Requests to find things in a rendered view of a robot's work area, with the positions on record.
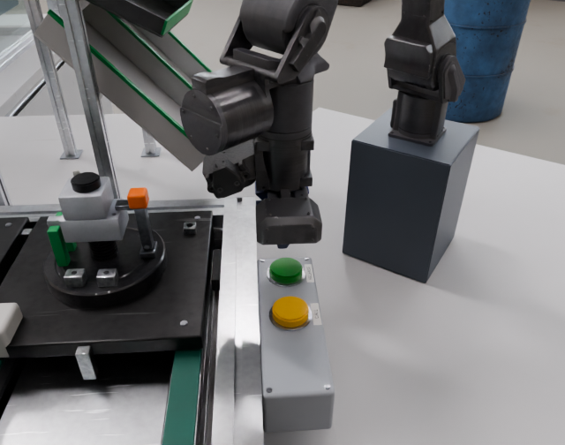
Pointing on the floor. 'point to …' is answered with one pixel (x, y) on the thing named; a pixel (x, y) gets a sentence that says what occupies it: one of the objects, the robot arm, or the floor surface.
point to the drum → (485, 54)
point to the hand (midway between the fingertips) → (282, 222)
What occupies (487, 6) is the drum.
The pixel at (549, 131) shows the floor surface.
